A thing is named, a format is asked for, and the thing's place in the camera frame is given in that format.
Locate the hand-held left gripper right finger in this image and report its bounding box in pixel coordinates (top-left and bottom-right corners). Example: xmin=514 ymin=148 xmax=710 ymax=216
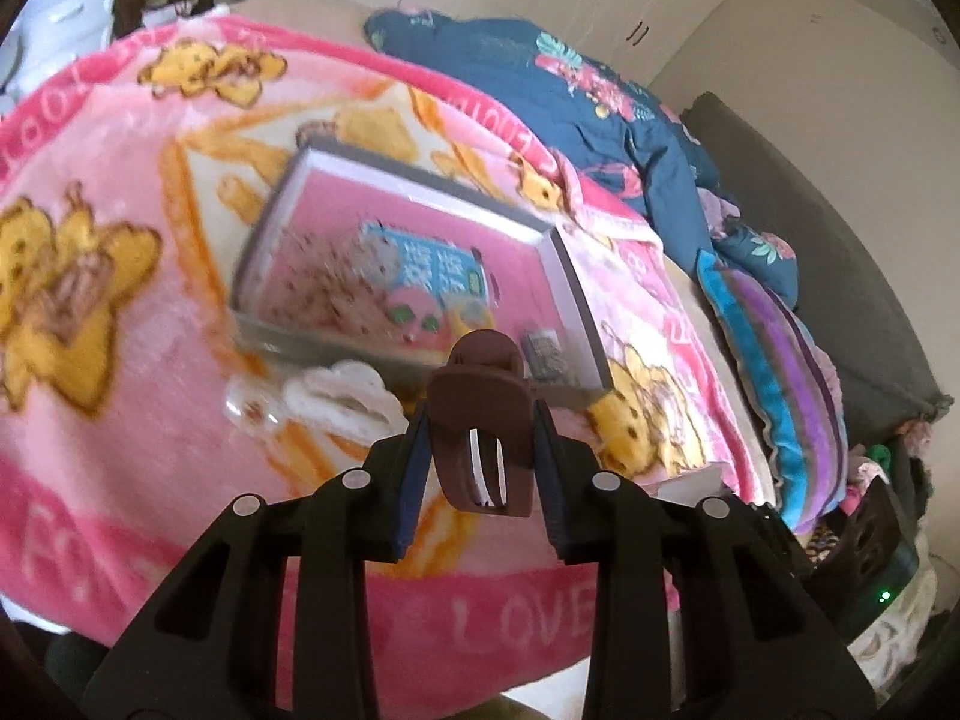
xmin=527 ymin=396 xmax=880 ymax=720

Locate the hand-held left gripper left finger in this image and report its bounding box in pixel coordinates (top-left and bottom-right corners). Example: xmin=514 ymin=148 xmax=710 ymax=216
xmin=81 ymin=397 xmax=437 ymax=720

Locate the brown hair claw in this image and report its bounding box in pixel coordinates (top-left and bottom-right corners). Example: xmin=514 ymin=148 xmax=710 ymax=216
xmin=425 ymin=330 xmax=536 ymax=520

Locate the small clear packet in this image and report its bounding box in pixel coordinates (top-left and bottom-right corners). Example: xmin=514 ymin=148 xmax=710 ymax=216
xmin=520 ymin=328 xmax=572 ymax=385

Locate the pink pom-pom hair tie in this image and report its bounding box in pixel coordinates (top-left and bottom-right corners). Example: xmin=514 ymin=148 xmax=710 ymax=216
xmin=385 ymin=283 xmax=452 ymax=340

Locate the grey box with pink inside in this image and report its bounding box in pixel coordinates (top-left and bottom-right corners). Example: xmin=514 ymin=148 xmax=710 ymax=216
xmin=229 ymin=141 xmax=617 ymax=413

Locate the white flower hair claw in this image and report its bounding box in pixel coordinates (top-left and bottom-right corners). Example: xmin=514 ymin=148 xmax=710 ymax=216
xmin=280 ymin=358 xmax=407 ymax=441

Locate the clear white plastic case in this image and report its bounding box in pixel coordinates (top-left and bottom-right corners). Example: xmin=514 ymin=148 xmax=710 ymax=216
xmin=651 ymin=463 xmax=726 ymax=509

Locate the clear plastic hair clip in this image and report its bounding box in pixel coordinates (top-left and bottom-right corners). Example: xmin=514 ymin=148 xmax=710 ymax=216
xmin=223 ymin=379 xmax=284 ymax=434

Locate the striped purple blue pillow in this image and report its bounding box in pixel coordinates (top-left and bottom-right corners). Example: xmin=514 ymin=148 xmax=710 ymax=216
xmin=695 ymin=250 xmax=850 ymax=535

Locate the pink printed bear blanket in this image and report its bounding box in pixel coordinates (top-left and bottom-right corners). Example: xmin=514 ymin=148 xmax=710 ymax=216
xmin=0 ymin=4 xmax=775 ymax=700

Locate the grey upholstered headboard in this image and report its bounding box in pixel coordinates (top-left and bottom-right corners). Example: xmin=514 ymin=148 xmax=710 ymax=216
xmin=677 ymin=90 xmax=947 ymax=422

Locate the blue floral quilt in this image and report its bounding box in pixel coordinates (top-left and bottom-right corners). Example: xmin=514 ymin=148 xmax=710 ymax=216
xmin=363 ymin=7 xmax=797 ymax=302

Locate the white chest of drawers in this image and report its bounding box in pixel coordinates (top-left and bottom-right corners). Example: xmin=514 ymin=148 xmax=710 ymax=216
xmin=0 ymin=0 xmax=126 ymax=100

